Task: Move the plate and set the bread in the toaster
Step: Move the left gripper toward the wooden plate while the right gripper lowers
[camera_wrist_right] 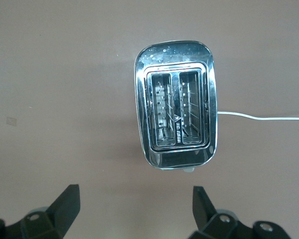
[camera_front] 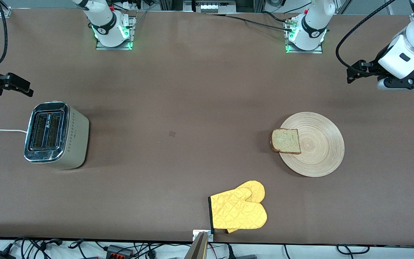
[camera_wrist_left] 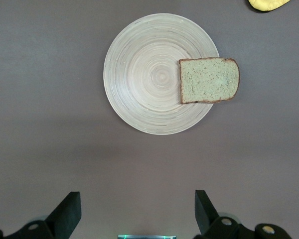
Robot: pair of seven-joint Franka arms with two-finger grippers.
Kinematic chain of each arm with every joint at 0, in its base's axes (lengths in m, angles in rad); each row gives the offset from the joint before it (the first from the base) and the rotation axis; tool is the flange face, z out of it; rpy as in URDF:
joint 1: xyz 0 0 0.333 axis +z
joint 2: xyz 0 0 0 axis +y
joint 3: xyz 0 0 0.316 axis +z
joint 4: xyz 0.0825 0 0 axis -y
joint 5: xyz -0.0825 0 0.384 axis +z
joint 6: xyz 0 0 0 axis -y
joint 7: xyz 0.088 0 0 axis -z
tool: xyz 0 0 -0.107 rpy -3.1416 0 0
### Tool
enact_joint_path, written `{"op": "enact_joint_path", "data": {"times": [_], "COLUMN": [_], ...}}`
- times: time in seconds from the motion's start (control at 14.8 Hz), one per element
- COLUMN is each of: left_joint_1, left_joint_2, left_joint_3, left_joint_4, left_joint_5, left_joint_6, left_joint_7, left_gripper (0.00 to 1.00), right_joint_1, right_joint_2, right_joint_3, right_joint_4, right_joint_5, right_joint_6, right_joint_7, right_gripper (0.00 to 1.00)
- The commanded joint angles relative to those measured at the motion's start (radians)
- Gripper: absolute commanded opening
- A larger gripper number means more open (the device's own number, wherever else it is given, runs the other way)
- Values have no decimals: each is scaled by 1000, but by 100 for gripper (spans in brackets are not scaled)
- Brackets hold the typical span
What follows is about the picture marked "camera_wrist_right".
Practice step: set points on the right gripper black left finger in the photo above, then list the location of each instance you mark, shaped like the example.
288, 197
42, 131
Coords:
62, 214

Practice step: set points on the chrome two-slot toaster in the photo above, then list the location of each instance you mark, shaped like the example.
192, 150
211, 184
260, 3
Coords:
174, 57

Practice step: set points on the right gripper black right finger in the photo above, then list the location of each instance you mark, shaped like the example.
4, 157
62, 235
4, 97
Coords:
206, 219

